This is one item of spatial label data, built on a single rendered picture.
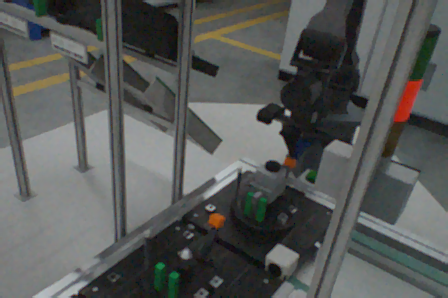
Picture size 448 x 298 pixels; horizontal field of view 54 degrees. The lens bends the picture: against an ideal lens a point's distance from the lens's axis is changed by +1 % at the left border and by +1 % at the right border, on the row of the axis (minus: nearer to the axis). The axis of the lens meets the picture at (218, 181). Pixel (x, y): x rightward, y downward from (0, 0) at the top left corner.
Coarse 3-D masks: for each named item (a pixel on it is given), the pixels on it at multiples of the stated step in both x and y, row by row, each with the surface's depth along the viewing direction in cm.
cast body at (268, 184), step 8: (272, 160) 84; (264, 168) 83; (272, 168) 82; (280, 168) 84; (256, 176) 84; (264, 176) 82; (272, 176) 81; (280, 176) 83; (256, 184) 84; (264, 184) 83; (272, 184) 82; (280, 184) 85; (256, 192) 84; (264, 192) 83; (272, 192) 83; (280, 192) 87; (256, 200) 83; (272, 200) 85
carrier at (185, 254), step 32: (128, 256) 77; (160, 256) 75; (192, 256) 76; (224, 256) 79; (96, 288) 70; (128, 288) 71; (160, 288) 68; (192, 288) 70; (224, 288) 70; (256, 288) 74
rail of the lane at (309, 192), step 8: (240, 160) 110; (248, 160) 109; (248, 168) 106; (256, 168) 108; (288, 184) 102; (296, 184) 103; (304, 184) 103; (296, 192) 99; (304, 192) 100; (312, 192) 101; (320, 192) 101; (312, 200) 98; (320, 200) 98; (328, 200) 99; (336, 200) 99
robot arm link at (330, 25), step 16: (336, 0) 78; (352, 0) 80; (320, 16) 77; (336, 16) 77; (304, 32) 76; (320, 32) 76; (336, 32) 75; (304, 48) 77; (320, 48) 76; (336, 48) 76
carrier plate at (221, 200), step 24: (216, 192) 95; (288, 192) 98; (192, 216) 88; (312, 216) 91; (216, 240) 84; (240, 240) 83; (264, 240) 84; (288, 240) 84; (312, 240) 85; (264, 264) 79
